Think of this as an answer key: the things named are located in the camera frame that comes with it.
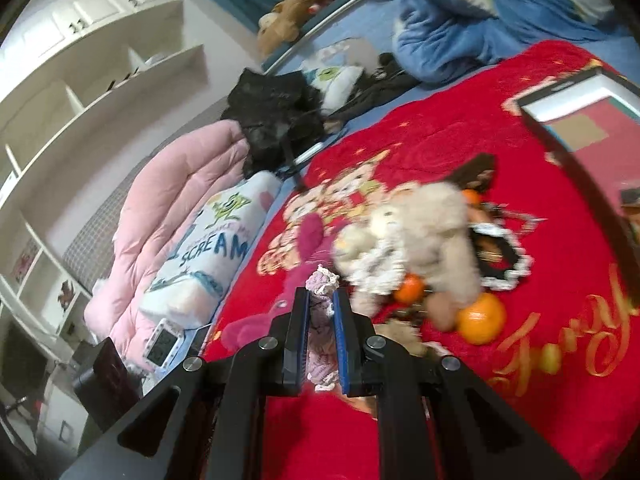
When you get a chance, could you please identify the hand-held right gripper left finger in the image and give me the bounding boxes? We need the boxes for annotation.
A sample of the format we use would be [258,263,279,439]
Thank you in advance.
[60,287,311,480]

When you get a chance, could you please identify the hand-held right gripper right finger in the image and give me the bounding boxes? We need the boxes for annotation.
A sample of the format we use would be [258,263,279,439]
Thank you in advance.
[332,287,581,480]

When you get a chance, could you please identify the pink knitted doll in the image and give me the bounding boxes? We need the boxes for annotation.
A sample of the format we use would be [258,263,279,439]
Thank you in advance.
[302,264,346,393]

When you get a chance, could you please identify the black white box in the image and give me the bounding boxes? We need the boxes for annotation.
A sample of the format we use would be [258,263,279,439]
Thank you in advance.
[517,67,640,261]

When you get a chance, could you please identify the long white printed pillow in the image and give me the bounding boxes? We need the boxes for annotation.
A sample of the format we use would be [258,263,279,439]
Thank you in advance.
[140,170,283,326]

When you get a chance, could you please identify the beige plush bear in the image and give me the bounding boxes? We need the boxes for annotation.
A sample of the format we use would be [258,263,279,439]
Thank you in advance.
[332,182,483,316]

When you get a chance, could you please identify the white digital clock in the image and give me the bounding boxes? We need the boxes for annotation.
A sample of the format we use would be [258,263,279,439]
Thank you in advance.
[144,319,185,372]

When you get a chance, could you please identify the large orange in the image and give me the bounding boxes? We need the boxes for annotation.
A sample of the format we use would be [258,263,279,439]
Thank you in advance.
[456,292,507,346]

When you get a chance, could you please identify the black box device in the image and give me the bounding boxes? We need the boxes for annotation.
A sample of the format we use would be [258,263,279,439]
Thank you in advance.
[72,337,143,433]

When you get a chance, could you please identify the pink quilt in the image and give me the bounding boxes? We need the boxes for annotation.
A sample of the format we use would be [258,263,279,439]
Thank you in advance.
[82,120,251,361]

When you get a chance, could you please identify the red printed blanket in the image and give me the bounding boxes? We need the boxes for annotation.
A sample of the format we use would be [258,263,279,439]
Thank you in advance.
[200,40,640,480]

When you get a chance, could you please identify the small yellow green fruit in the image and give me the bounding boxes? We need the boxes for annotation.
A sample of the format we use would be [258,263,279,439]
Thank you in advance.
[537,347,561,373]

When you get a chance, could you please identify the brown fuzzy plush piece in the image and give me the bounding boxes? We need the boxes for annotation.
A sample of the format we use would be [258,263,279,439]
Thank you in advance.
[447,152,498,191]

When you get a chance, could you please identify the grey checkered mat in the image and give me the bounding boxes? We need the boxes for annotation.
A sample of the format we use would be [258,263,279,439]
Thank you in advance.
[62,180,146,296]

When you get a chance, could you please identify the black bag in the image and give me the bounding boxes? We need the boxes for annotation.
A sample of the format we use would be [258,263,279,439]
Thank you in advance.
[220,67,331,178]

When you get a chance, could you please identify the dark clothing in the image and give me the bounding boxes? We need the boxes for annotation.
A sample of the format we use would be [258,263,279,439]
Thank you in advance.
[325,52,426,121]

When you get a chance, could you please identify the small cartoon printed pillow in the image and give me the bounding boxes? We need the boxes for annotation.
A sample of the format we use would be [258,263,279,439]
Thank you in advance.
[302,40,366,116]

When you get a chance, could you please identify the blue bed sheet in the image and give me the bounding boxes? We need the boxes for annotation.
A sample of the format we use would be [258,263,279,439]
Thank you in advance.
[260,0,640,136]

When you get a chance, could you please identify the blue cartoon printed blanket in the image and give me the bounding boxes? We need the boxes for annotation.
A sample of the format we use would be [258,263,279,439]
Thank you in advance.
[347,0,631,83]

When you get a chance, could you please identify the brown plush toy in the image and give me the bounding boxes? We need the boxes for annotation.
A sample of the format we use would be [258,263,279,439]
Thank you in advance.
[257,0,361,56]

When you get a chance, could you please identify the white shelf unit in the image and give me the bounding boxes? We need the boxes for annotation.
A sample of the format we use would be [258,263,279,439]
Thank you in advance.
[0,0,208,351]

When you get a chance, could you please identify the red book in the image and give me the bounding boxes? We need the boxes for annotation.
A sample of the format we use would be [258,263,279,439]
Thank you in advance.
[545,95,640,196]

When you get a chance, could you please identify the curved metal bed rail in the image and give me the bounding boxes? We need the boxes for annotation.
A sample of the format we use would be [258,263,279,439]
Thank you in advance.
[262,0,363,71]

